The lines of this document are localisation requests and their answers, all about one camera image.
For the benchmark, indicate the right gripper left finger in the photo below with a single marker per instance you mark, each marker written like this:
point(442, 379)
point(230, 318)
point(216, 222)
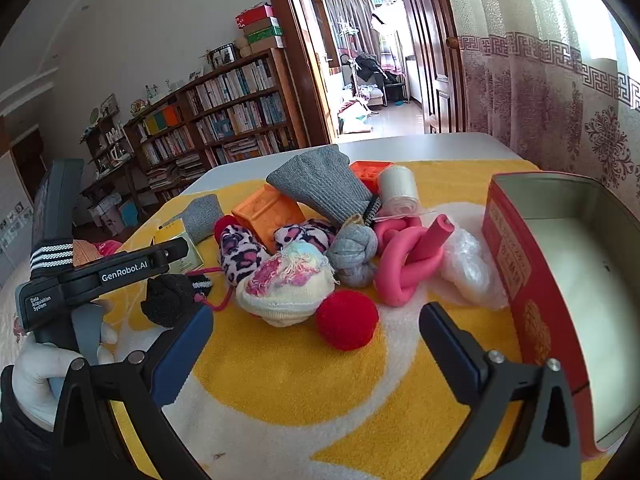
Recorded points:
point(88, 442)

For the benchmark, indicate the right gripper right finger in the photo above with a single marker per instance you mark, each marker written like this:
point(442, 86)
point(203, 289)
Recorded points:
point(544, 441)

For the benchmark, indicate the black knit item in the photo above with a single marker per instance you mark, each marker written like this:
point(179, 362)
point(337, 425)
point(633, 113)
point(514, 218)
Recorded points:
point(169, 295)

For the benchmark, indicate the yellow small box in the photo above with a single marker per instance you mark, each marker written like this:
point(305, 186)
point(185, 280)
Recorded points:
point(176, 230)

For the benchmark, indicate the small grey knit cloth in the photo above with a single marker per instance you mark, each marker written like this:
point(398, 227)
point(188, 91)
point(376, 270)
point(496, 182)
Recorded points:
point(199, 217)

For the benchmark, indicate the leopard print plush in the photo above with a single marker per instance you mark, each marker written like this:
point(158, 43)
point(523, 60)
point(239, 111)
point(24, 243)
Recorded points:
point(316, 232)
point(240, 253)

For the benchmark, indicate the red metal tin box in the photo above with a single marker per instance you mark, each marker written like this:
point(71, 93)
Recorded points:
point(567, 251)

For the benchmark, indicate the clear plastic bag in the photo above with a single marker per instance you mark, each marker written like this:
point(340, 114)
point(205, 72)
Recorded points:
point(469, 267)

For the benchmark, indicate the light orange toy cube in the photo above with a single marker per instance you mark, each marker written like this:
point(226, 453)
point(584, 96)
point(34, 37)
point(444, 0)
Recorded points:
point(265, 211)

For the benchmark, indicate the cream pink knit hat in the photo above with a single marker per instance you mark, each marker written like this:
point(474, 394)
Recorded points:
point(289, 286)

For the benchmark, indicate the red ball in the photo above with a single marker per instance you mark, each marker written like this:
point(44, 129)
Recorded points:
point(347, 320)

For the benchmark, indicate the large pink foam knot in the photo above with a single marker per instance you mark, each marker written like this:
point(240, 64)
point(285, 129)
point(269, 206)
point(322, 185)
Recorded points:
point(409, 254)

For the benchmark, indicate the grey knotted sock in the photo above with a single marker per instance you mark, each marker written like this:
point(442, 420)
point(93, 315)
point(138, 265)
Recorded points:
point(351, 254)

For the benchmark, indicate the large grey knit cloth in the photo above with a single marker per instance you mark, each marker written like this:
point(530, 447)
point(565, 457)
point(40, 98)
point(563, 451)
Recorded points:
point(322, 180)

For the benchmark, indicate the white tape roll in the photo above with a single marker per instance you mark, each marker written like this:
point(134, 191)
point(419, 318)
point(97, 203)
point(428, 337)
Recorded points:
point(398, 192)

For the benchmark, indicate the red orange toy cube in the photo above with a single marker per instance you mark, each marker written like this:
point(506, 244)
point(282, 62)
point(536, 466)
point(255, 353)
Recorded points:
point(367, 171)

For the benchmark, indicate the dark left sleeve forearm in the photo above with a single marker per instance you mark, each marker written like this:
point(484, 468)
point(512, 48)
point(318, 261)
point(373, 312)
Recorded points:
point(26, 449)

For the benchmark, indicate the white gloved left hand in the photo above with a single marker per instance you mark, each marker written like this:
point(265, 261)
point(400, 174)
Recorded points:
point(35, 365)

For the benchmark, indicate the small dark side shelf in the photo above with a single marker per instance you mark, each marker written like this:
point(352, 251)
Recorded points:
point(113, 163)

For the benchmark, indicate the yellow white blanket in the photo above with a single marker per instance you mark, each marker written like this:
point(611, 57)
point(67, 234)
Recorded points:
point(278, 403)

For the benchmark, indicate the wooden bookshelf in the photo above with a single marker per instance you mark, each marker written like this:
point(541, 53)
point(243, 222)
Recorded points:
point(240, 111)

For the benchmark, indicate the stacked boxes on shelf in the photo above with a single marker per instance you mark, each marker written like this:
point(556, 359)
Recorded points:
point(260, 30)

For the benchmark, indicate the patterned curtain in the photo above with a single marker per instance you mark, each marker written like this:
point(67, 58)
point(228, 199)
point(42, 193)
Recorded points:
point(557, 82)

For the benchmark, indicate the brown wooden door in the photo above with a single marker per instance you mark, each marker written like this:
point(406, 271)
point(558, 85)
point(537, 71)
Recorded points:
point(437, 50)

